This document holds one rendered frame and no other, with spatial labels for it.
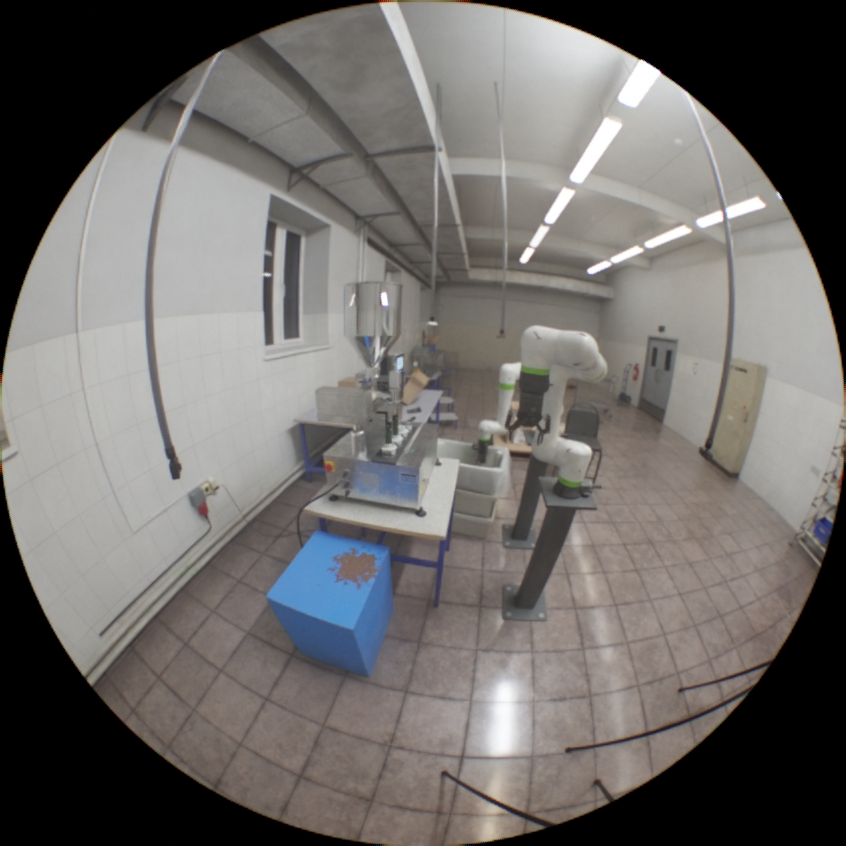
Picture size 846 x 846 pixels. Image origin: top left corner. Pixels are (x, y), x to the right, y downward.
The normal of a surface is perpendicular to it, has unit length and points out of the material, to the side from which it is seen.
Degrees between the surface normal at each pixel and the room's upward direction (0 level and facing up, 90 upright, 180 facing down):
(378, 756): 0
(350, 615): 0
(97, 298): 90
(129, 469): 90
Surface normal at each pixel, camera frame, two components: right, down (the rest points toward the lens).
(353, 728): 0.03, -0.94
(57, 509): 0.98, 0.09
